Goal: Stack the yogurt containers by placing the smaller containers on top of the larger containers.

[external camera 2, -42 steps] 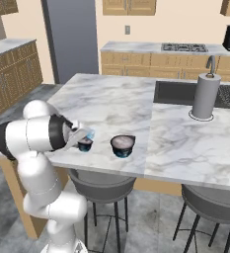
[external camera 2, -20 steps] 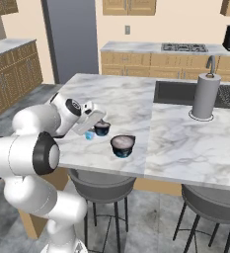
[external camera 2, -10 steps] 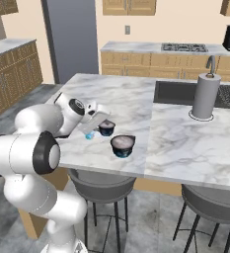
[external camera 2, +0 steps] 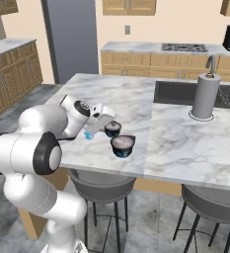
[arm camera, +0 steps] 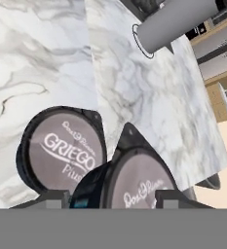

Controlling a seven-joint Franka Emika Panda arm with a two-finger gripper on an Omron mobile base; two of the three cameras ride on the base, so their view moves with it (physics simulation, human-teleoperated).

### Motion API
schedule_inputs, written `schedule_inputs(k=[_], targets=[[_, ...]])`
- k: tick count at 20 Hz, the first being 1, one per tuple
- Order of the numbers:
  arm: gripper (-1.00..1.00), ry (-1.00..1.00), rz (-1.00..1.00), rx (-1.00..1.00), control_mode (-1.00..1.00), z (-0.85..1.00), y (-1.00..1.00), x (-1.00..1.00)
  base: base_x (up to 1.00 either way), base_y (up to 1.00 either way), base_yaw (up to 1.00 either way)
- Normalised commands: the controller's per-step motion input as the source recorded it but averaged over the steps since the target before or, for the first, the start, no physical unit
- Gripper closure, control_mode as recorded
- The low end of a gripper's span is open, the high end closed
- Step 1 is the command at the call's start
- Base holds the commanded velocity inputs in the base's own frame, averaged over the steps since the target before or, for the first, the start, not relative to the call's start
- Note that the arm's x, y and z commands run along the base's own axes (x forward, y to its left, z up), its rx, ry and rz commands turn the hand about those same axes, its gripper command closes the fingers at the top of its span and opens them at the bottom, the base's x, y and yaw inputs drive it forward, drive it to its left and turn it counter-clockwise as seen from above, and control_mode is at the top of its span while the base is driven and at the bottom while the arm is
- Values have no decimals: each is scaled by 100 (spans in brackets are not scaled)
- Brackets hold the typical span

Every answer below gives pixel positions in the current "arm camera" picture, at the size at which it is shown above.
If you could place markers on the grey cylinder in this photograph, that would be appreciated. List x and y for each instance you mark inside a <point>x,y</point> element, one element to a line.
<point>175,22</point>

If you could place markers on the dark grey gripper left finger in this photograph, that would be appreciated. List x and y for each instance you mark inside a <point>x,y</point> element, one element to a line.
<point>55,200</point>

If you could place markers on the dark fitting in worktop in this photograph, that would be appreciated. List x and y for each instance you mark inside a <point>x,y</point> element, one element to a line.
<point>141,8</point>

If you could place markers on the dark grey round stool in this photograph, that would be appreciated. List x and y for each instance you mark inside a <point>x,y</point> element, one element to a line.
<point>210,182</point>

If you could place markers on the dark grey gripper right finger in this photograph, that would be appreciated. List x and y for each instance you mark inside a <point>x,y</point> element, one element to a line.
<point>168,200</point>

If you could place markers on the black yogurt container grey lid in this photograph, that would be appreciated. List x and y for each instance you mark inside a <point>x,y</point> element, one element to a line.
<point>131,181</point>
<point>58,152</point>

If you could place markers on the black appliance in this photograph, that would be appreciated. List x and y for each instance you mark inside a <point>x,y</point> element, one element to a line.
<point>223,14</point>

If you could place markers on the light wood cupboard run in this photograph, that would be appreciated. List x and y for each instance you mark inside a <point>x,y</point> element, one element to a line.
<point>220,61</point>

